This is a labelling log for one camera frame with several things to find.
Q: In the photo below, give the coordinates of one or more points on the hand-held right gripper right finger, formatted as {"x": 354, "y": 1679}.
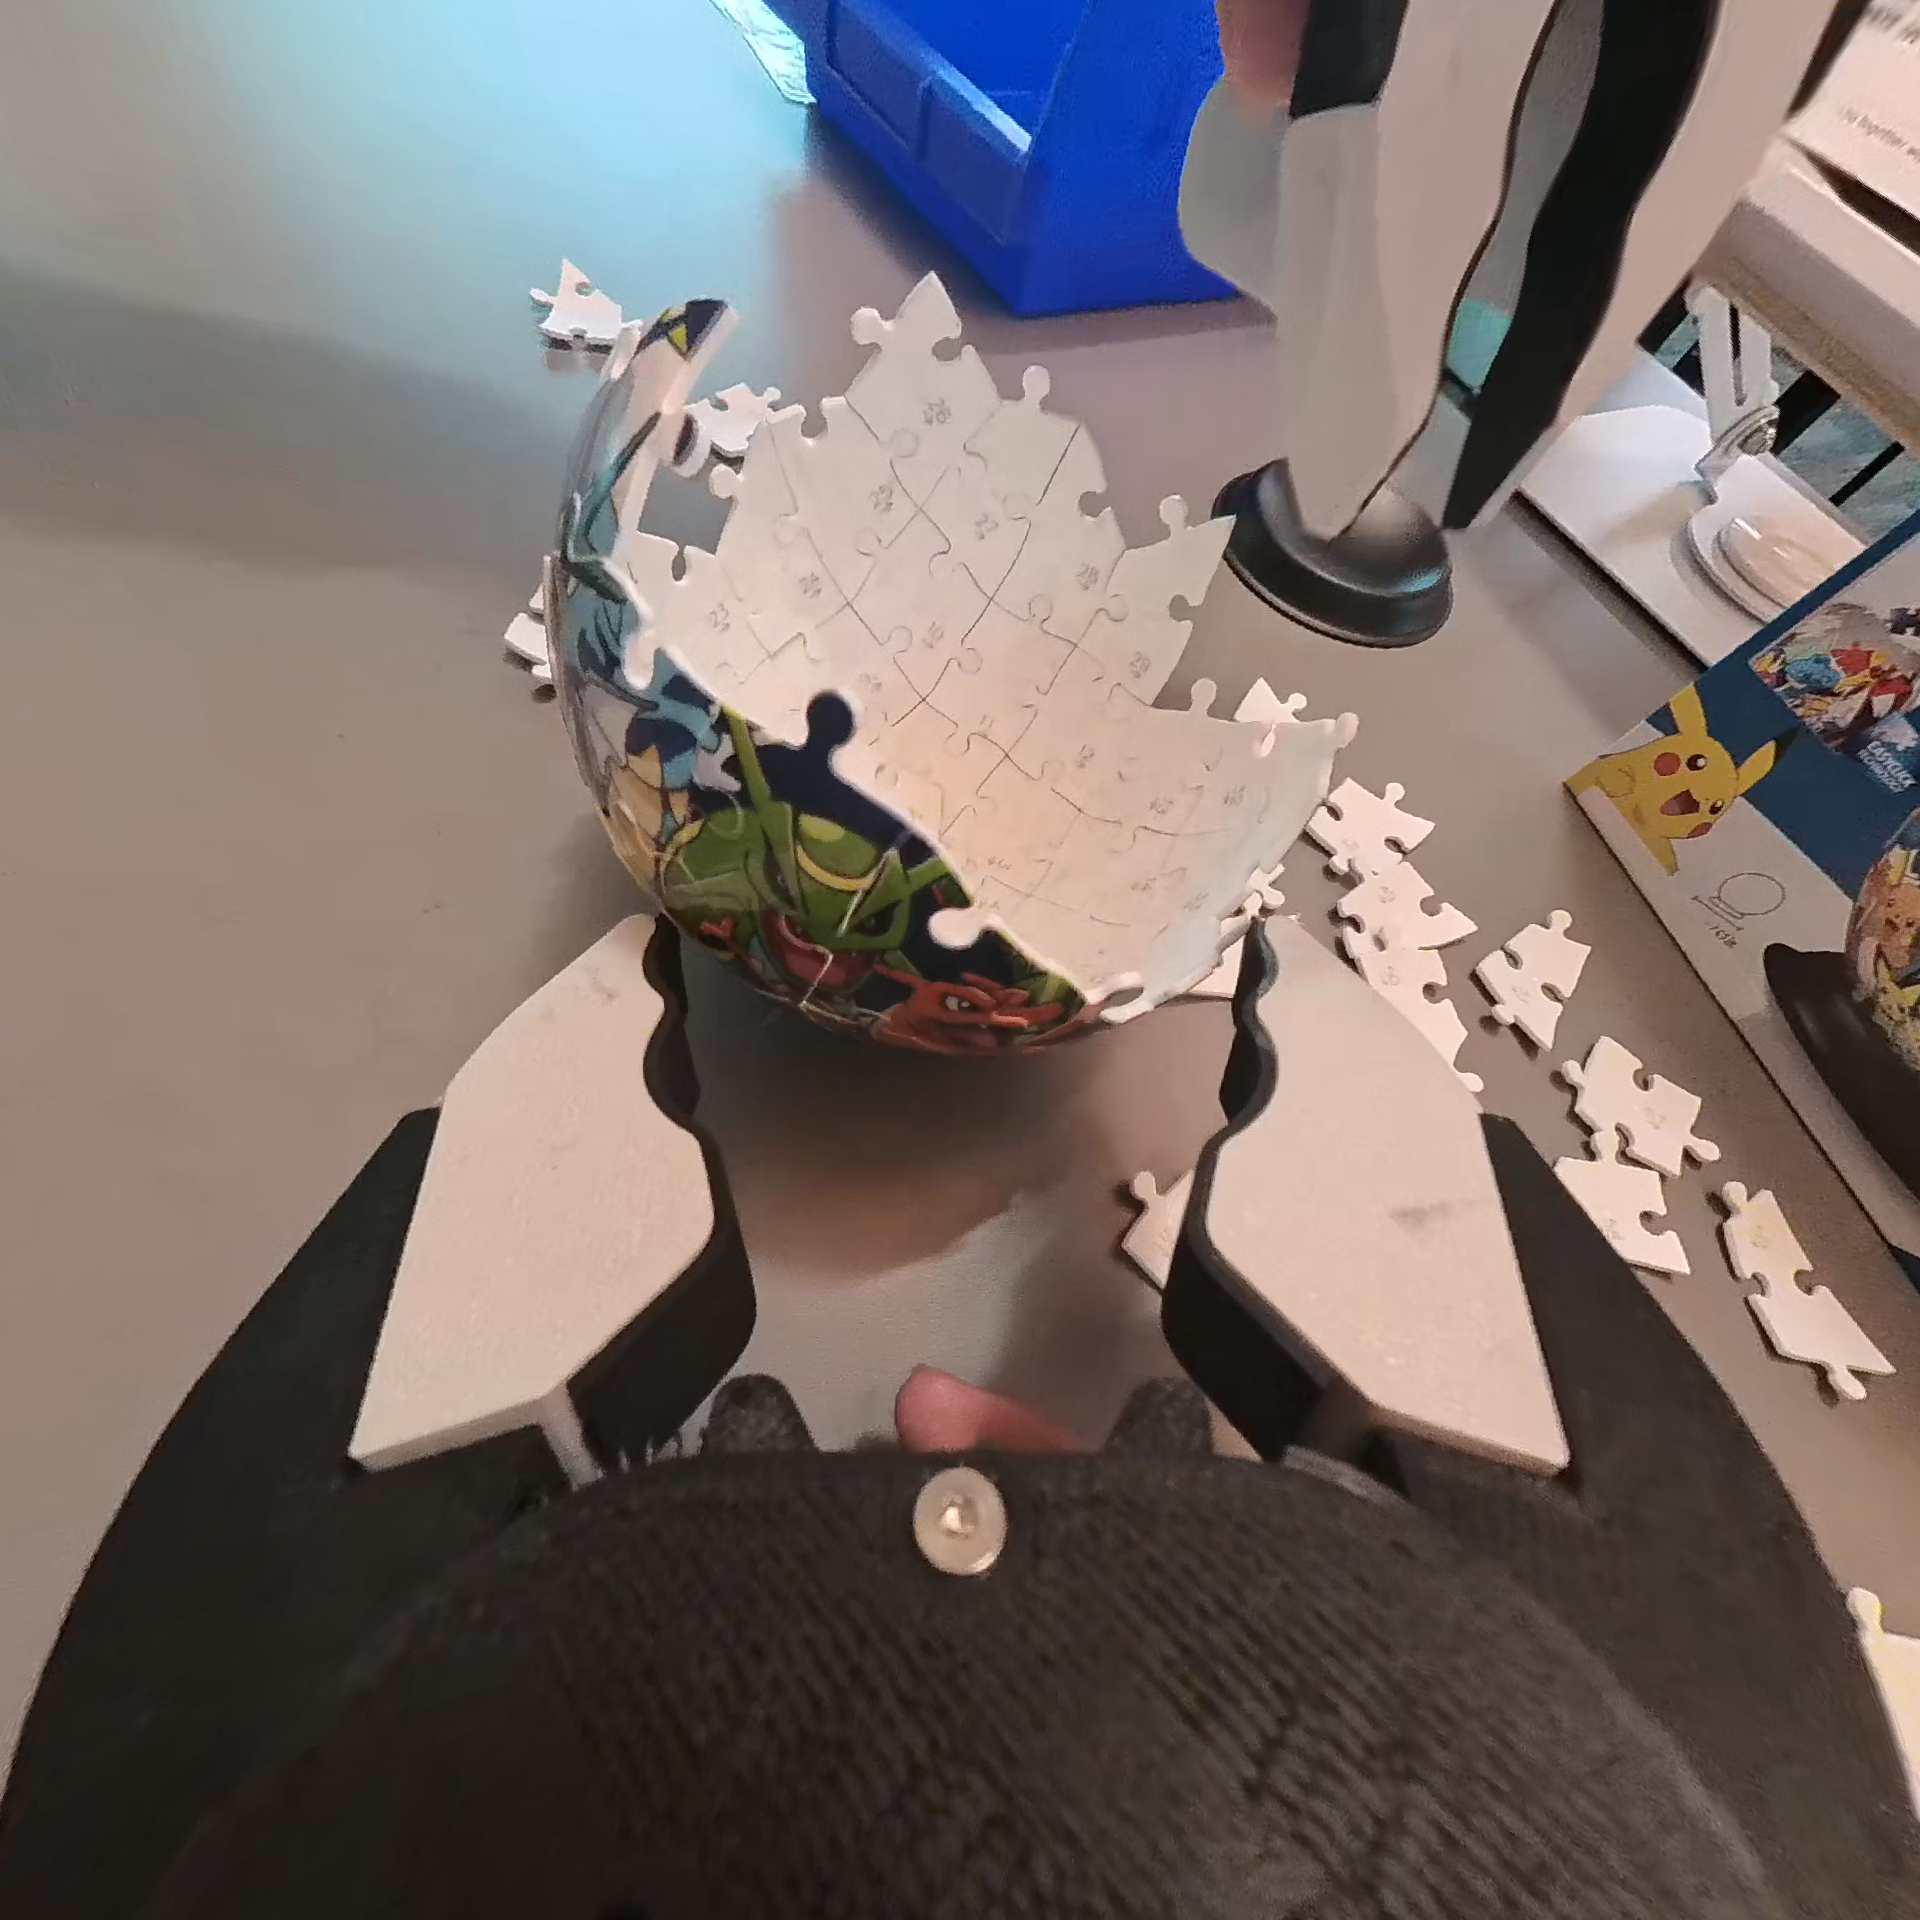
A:
{"x": 1382, "y": 1200}

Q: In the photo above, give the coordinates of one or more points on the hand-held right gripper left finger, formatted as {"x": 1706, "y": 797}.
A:
{"x": 541, "y": 1170}

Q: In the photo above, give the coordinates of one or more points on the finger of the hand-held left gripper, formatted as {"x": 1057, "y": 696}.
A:
{"x": 1724, "y": 120}
{"x": 1349, "y": 299}

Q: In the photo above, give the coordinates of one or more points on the black round ball stand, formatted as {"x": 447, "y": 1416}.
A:
{"x": 1349, "y": 593}

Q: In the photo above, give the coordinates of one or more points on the colourful puzzle ball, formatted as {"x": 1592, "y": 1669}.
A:
{"x": 781, "y": 839}

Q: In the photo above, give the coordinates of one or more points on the joined white puzzle pieces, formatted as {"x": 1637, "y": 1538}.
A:
{"x": 578, "y": 306}

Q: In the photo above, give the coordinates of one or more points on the pile of loose puzzle pieces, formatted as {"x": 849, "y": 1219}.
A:
{"x": 1634, "y": 1103}

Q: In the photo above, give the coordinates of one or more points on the printed puzzle box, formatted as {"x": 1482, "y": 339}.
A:
{"x": 1694, "y": 797}

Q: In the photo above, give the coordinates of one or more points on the person's right hand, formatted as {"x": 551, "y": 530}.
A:
{"x": 983, "y": 1410}

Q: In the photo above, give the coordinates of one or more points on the blue plastic bin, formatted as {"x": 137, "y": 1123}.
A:
{"x": 1050, "y": 182}

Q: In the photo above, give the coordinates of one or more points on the clear plastic stand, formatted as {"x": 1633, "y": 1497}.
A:
{"x": 1762, "y": 557}

